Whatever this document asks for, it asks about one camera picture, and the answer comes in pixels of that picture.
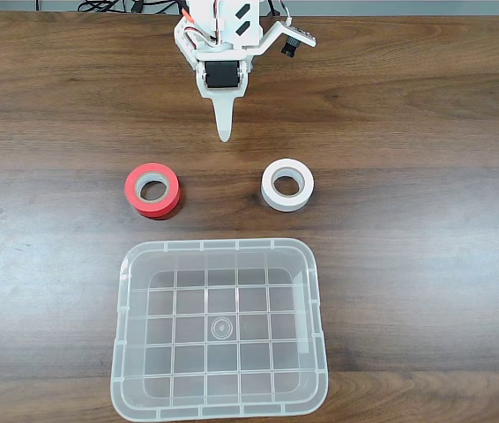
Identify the black cable with plug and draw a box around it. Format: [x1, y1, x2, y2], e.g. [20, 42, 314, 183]
[129, 0, 181, 14]

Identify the clear plastic box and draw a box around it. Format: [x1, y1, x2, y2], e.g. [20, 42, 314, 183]
[108, 237, 330, 420]

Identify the black camera cable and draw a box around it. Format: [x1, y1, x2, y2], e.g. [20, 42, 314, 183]
[268, 0, 294, 24]

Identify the camera on white bracket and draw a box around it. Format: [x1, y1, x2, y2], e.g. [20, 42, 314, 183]
[252, 19, 319, 59]

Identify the white tape roll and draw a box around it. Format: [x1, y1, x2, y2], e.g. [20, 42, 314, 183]
[260, 158, 316, 213]

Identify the red tape roll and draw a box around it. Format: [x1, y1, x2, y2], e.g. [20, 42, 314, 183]
[124, 162, 183, 220]

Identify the black coiled cable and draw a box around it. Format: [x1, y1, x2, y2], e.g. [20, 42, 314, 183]
[77, 0, 126, 14]

